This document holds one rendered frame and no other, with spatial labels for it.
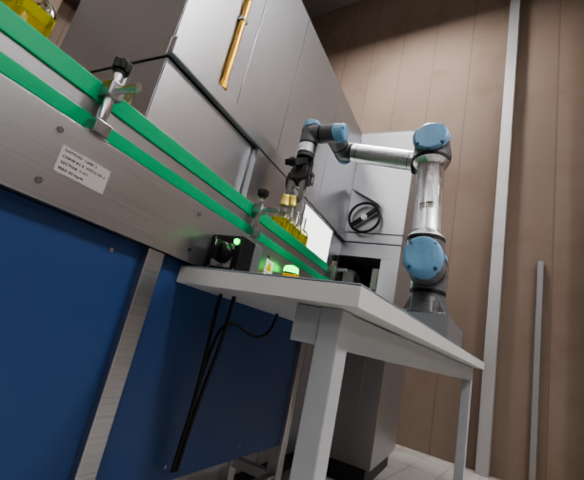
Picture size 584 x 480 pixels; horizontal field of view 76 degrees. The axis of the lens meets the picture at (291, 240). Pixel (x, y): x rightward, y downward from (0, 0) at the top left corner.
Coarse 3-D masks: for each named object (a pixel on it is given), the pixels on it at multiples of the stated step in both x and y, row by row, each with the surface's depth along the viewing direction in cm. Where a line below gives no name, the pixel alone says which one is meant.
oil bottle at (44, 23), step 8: (16, 0) 57; (24, 0) 57; (32, 0) 58; (40, 0) 59; (48, 0) 60; (16, 8) 56; (24, 8) 57; (32, 8) 58; (40, 8) 59; (48, 8) 60; (24, 16) 57; (32, 16) 58; (40, 16) 59; (48, 16) 60; (32, 24) 58; (40, 24) 59; (48, 24) 60; (48, 32) 60
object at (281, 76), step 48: (96, 0) 136; (144, 0) 121; (192, 0) 112; (240, 0) 132; (288, 0) 161; (96, 48) 124; (144, 48) 110; (192, 48) 113; (240, 48) 134; (288, 48) 164; (144, 96) 103; (192, 96) 114; (240, 96) 136; (288, 96) 167; (336, 96) 217; (192, 144) 116; (240, 144) 138; (288, 144) 170; (336, 192) 228; (336, 240) 233
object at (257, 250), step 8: (224, 240) 79; (232, 240) 78; (240, 240) 77; (248, 240) 78; (232, 248) 77; (240, 248) 76; (248, 248) 78; (256, 248) 81; (232, 256) 76; (240, 256) 76; (248, 256) 79; (256, 256) 81; (208, 264) 79; (216, 264) 78; (224, 264) 77; (232, 264) 76; (240, 264) 76; (248, 264) 79; (256, 264) 82
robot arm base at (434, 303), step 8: (416, 288) 123; (424, 288) 122; (416, 296) 122; (424, 296) 120; (432, 296) 120; (440, 296) 121; (408, 304) 124; (416, 304) 120; (424, 304) 119; (432, 304) 118; (440, 304) 119; (424, 312) 117; (432, 312) 117; (440, 312) 117; (448, 312) 120
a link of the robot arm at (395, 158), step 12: (348, 144) 156; (360, 144) 155; (336, 156) 160; (348, 156) 156; (360, 156) 153; (372, 156) 150; (384, 156) 147; (396, 156) 145; (408, 156) 143; (396, 168) 148; (408, 168) 144
